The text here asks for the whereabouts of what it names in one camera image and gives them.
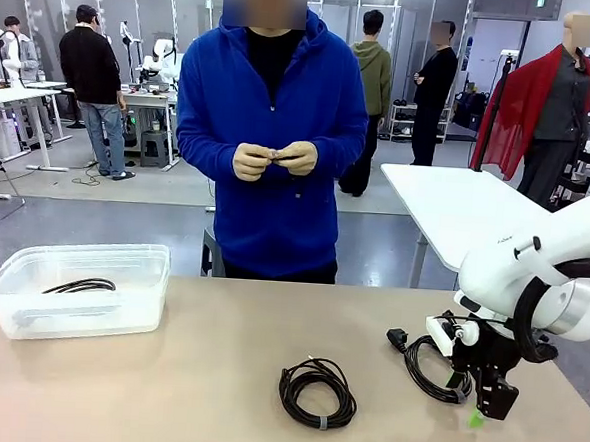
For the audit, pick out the person in grey hoodie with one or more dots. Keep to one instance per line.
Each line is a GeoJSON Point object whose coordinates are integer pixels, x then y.
{"type": "Point", "coordinates": [27, 57]}

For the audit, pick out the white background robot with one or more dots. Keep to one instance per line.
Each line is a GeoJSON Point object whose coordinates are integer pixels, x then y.
{"type": "Point", "coordinates": [162, 60]}

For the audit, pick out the dark grey metal stool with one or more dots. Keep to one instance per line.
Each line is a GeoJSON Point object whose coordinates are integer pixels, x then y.
{"type": "Point", "coordinates": [207, 256]}

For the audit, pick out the wooden shoe rack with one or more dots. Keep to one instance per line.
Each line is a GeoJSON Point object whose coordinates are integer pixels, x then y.
{"type": "Point", "coordinates": [403, 122]}

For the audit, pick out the person's right hand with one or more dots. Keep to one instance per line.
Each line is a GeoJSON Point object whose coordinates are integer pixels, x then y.
{"type": "Point", "coordinates": [251, 162]}

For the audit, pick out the grey plastic step stool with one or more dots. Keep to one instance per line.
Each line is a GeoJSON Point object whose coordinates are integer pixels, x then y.
{"type": "Point", "coordinates": [155, 152]}

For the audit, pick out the person's left forearm blue sleeve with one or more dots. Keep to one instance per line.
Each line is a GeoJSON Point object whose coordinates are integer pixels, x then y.
{"type": "Point", "coordinates": [339, 146]}

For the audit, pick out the black bags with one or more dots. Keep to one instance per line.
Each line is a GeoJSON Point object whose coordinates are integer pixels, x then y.
{"type": "Point", "coordinates": [469, 109]}

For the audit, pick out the person in black clothes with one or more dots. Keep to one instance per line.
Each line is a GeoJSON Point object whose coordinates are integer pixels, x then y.
{"type": "Point", "coordinates": [433, 89]}

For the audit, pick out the white humanoid robot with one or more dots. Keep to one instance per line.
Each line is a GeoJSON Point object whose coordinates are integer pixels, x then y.
{"type": "Point", "coordinates": [9, 60]}

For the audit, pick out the mannequin in dark clothes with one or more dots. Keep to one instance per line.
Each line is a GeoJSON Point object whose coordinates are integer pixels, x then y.
{"type": "Point", "coordinates": [562, 107]}

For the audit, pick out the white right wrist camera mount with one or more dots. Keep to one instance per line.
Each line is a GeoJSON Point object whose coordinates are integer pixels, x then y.
{"type": "Point", "coordinates": [440, 335]}

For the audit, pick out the red shawl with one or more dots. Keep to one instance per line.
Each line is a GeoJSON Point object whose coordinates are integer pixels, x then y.
{"type": "Point", "coordinates": [512, 109]}

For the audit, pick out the white pole stand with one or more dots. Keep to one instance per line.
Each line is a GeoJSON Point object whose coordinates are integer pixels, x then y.
{"type": "Point", "coordinates": [127, 40]}

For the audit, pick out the clear plastic storage container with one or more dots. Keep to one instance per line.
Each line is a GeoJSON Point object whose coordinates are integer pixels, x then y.
{"type": "Point", "coordinates": [68, 317]}

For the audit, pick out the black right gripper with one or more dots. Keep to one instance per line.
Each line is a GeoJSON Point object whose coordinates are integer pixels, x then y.
{"type": "Point", "coordinates": [487, 353]}

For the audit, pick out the person's left hand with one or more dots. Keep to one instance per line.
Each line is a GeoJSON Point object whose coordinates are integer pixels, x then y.
{"type": "Point", "coordinates": [299, 158]}

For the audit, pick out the white side table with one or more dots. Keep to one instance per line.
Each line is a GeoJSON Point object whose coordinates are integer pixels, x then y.
{"type": "Point", "coordinates": [441, 205]}

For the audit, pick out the man in black sweater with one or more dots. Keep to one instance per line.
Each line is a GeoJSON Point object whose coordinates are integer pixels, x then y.
{"type": "Point", "coordinates": [89, 68]}

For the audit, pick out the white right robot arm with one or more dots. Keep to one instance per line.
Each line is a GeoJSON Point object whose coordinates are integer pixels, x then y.
{"type": "Point", "coordinates": [502, 274]}

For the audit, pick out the person in olive hoodie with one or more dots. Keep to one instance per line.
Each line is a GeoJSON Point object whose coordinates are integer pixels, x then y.
{"type": "Point", "coordinates": [376, 76]}

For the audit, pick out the person in blue hoodie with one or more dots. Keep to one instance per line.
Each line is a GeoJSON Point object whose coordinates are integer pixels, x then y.
{"type": "Point", "coordinates": [270, 219]}

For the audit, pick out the person's right forearm blue sleeve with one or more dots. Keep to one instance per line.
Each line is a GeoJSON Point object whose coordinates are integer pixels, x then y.
{"type": "Point", "coordinates": [203, 158]}

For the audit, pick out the equipment desk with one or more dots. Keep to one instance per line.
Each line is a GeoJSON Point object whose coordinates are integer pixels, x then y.
{"type": "Point", "coordinates": [152, 97]}

